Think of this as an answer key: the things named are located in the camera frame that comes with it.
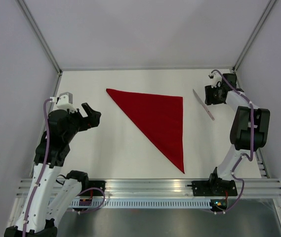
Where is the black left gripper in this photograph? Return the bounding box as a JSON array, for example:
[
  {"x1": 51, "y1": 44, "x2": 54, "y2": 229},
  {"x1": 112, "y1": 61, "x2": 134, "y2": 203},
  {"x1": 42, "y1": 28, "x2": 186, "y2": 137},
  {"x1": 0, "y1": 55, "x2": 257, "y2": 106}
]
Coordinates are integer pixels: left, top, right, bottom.
[{"x1": 64, "y1": 102, "x2": 101, "y2": 142}]

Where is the red cloth napkin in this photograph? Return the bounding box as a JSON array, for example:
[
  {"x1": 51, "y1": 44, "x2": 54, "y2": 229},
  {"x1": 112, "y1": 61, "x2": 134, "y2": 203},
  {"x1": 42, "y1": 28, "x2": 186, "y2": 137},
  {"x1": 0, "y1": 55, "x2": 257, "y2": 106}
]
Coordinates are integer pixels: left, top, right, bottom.
[{"x1": 106, "y1": 88, "x2": 185, "y2": 173}]

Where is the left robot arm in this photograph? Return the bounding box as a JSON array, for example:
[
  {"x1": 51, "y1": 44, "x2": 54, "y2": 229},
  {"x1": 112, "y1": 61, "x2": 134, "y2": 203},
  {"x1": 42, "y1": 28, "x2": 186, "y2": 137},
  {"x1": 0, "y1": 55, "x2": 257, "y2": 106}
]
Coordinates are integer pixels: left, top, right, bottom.
[{"x1": 4, "y1": 103, "x2": 101, "y2": 237}]

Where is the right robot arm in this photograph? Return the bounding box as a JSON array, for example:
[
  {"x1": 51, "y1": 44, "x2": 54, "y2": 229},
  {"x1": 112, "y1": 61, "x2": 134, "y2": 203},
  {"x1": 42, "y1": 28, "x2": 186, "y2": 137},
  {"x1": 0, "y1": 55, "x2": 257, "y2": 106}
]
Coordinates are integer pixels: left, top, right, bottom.
[{"x1": 205, "y1": 70, "x2": 271, "y2": 196}]

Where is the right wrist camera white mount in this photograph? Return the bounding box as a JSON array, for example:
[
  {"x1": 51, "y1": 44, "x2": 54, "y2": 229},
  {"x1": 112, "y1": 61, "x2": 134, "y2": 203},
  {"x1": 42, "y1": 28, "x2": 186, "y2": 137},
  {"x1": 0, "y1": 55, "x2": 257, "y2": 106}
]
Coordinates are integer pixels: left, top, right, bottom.
[{"x1": 208, "y1": 70, "x2": 222, "y2": 88}]

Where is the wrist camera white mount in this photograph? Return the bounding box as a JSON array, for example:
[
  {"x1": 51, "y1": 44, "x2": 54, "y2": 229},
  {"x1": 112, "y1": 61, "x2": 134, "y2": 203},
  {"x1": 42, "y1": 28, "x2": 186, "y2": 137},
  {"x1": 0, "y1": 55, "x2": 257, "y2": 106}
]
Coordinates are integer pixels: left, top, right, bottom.
[
  {"x1": 50, "y1": 92, "x2": 77, "y2": 114},
  {"x1": 208, "y1": 70, "x2": 222, "y2": 88}
]

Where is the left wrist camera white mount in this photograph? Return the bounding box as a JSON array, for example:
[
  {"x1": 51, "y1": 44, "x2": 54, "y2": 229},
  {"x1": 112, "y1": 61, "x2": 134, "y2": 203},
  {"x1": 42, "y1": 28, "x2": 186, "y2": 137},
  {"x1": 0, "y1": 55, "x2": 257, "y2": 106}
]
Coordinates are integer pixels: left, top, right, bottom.
[{"x1": 50, "y1": 92, "x2": 77, "y2": 114}]

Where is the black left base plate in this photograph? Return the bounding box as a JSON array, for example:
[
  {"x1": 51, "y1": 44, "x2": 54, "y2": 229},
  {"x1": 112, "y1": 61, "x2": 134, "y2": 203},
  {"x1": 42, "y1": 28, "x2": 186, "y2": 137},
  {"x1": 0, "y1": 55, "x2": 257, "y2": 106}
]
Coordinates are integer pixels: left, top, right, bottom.
[{"x1": 87, "y1": 180, "x2": 106, "y2": 197}]

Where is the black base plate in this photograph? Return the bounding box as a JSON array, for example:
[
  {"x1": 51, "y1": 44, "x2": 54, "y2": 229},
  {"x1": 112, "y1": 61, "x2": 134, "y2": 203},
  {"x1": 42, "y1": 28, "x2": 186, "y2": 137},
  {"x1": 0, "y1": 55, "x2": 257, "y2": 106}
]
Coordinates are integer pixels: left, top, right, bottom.
[
  {"x1": 191, "y1": 180, "x2": 238, "y2": 197},
  {"x1": 87, "y1": 180, "x2": 106, "y2": 197}
]

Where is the slotted cable duct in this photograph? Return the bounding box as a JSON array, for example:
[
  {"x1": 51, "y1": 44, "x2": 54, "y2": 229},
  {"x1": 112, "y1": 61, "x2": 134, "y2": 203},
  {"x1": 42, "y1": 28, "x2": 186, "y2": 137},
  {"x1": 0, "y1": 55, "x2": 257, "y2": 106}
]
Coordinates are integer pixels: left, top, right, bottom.
[{"x1": 71, "y1": 199, "x2": 211, "y2": 208}]

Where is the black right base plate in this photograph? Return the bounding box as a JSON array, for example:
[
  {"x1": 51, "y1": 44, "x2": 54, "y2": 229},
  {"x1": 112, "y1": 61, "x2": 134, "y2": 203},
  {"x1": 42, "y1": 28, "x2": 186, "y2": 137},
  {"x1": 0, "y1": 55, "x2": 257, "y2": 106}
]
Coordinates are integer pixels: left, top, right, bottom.
[{"x1": 191, "y1": 180, "x2": 238, "y2": 197}]

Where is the aluminium mounting rail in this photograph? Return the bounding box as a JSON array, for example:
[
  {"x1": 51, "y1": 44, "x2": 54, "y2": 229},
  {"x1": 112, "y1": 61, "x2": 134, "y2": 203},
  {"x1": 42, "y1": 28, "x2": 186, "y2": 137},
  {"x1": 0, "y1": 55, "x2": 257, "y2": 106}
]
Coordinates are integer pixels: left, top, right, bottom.
[{"x1": 16, "y1": 179, "x2": 281, "y2": 198}]

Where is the right aluminium frame post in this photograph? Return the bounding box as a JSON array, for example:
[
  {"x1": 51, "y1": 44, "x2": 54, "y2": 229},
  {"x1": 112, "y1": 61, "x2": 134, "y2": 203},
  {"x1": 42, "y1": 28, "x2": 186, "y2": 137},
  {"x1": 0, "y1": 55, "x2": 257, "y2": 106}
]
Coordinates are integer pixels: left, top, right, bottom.
[{"x1": 231, "y1": 0, "x2": 278, "y2": 73}]

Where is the aluminium frame post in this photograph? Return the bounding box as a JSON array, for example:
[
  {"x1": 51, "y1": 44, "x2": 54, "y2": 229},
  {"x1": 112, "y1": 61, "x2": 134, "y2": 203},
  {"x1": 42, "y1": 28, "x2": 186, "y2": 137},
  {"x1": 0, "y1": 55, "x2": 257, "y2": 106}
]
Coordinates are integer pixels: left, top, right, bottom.
[
  {"x1": 15, "y1": 0, "x2": 62, "y2": 75},
  {"x1": 231, "y1": 0, "x2": 278, "y2": 73}
]

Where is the left aluminium frame post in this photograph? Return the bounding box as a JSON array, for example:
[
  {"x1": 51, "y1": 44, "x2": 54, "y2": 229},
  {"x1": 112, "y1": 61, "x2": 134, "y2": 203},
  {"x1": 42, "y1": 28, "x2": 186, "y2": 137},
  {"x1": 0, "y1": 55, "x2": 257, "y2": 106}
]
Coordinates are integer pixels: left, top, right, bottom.
[{"x1": 15, "y1": 0, "x2": 62, "y2": 75}]

